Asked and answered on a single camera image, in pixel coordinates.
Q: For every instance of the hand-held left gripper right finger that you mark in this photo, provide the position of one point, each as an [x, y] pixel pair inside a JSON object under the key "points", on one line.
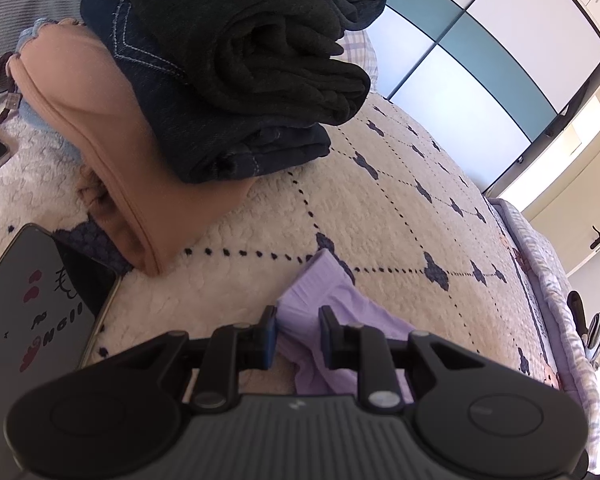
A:
{"points": [[326, 335]]}

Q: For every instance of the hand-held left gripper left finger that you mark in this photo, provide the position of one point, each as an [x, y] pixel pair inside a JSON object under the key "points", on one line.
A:
{"points": [[269, 337]]}

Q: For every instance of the light purple garment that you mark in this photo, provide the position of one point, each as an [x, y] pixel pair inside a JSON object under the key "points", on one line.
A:
{"points": [[340, 305]]}

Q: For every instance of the cream bear printed blanket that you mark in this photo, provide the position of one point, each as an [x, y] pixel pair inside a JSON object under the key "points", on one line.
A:
{"points": [[380, 220]]}

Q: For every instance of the folded navy jeans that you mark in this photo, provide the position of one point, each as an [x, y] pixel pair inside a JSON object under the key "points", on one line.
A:
{"points": [[180, 125]]}

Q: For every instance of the purple checked quilt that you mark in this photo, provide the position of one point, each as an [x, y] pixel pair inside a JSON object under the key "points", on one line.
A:
{"points": [[555, 280]]}

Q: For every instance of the black printed tablet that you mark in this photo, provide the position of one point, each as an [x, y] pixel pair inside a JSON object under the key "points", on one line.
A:
{"points": [[25, 300]]}

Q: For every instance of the folded peach garment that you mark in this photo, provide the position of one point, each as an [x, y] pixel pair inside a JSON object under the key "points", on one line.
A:
{"points": [[105, 135]]}

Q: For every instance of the folded grey cloth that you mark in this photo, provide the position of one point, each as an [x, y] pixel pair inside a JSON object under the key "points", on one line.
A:
{"points": [[597, 332]]}

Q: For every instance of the folded dark grey sweater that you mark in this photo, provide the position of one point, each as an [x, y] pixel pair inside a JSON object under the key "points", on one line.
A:
{"points": [[280, 60]]}

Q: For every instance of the purple checked pillow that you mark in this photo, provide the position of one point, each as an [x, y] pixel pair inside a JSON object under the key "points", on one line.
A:
{"points": [[360, 55]]}

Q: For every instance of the folded light blue jeans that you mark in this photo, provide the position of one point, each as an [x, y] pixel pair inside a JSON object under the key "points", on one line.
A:
{"points": [[50, 130]]}

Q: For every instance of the white and teal wardrobe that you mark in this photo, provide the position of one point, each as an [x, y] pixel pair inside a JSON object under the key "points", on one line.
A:
{"points": [[480, 60]]}

